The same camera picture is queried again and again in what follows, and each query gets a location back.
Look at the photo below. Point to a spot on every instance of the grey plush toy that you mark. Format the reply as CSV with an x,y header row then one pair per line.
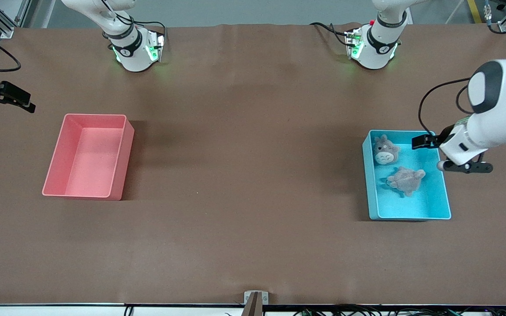
x,y
406,182
384,153

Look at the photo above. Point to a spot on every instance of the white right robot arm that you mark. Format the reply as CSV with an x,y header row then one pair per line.
x,y
132,48

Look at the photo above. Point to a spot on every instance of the blue plastic box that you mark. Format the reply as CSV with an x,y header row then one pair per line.
x,y
433,202

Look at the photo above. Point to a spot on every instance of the pink plastic box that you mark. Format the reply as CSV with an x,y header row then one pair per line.
x,y
90,175

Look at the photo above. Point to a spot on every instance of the brown table cover sheet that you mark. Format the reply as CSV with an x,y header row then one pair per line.
x,y
253,131

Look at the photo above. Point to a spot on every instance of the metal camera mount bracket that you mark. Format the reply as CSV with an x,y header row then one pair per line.
x,y
256,303

